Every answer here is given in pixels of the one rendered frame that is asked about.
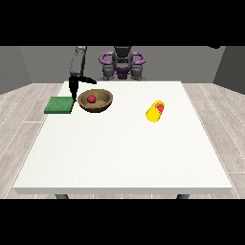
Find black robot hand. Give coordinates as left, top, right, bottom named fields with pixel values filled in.
left=68, top=75, right=98, bottom=102

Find green square pad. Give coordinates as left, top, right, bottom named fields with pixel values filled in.
left=43, top=96, right=75, bottom=115

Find brown wooden bowl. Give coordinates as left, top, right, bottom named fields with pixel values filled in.
left=77, top=88, right=114, bottom=114

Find yellow cup with melon print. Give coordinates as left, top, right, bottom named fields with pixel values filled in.
left=145, top=100, right=166, bottom=123

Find grey robot trunk purple rings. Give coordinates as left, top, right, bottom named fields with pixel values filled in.
left=97, top=46, right=148, bottom=82

